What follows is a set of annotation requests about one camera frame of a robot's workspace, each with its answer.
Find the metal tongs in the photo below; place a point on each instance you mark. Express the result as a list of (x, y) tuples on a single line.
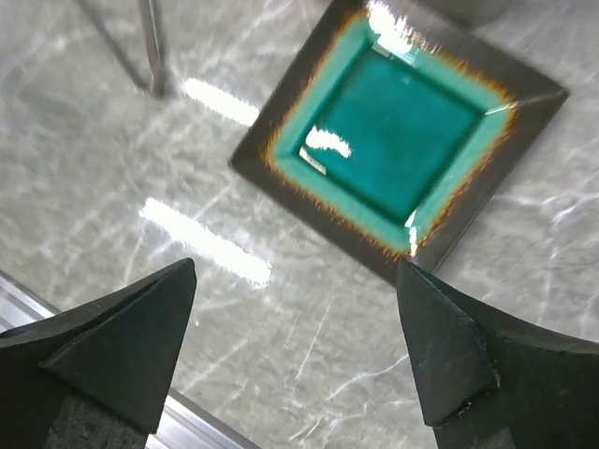
[(150, 27)]

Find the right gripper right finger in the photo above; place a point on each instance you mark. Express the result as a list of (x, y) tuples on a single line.
[(486, 379)]

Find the grey cup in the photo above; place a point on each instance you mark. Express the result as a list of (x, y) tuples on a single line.
[(470, 13)]

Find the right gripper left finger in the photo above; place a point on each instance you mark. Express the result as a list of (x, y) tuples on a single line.
[(107, 355)]

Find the square teal black plate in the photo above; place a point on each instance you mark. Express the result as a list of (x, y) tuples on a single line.
[(391, 130)]

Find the aluminium rail frame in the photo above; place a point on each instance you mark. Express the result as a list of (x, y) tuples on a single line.
[(93, 374)]

